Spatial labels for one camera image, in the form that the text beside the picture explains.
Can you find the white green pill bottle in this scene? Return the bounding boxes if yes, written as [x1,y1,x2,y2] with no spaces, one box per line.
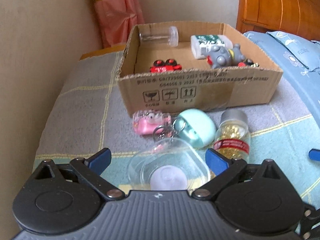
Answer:
[190,34,233,60]

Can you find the wooden headboard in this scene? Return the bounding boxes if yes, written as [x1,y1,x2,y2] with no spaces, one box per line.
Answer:
[236,0,319,41]

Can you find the clear plastic container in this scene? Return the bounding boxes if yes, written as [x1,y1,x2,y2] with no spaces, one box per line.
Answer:
[127,138,210,192]

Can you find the clear plastic tube bottle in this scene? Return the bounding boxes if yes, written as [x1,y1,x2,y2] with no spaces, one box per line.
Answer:
[139,26,179,47]

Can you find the grey spotted toy figure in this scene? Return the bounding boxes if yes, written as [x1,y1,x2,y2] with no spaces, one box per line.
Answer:
[206,43,246,69]

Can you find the mint green round case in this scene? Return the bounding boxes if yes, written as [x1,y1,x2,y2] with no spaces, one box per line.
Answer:
[172,108,216,148]

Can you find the pink keychain toy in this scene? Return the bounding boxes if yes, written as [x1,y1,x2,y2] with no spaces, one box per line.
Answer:
[132,110,171,135]

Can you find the cardboard box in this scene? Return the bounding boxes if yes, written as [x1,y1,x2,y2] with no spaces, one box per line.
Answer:
[116,21,283,114]

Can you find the black robot toy red eyes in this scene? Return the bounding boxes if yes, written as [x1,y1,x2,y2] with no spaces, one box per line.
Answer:
[238,59,259,68]

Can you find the blue floral pillow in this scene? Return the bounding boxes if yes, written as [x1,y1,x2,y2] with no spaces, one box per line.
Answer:
[244,31,319,123]

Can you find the grey teal checked blanket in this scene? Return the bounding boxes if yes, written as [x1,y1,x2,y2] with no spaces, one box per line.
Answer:
[35,52,319,206]

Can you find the pink orange curtain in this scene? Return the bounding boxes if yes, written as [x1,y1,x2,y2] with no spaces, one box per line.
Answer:
[92,0,144,48]

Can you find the golden capsule bottle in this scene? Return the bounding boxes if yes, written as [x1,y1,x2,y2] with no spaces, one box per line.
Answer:
[213,109,251,162]

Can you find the red black toy car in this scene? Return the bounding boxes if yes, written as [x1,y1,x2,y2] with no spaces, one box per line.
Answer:
[150,59,182,73]

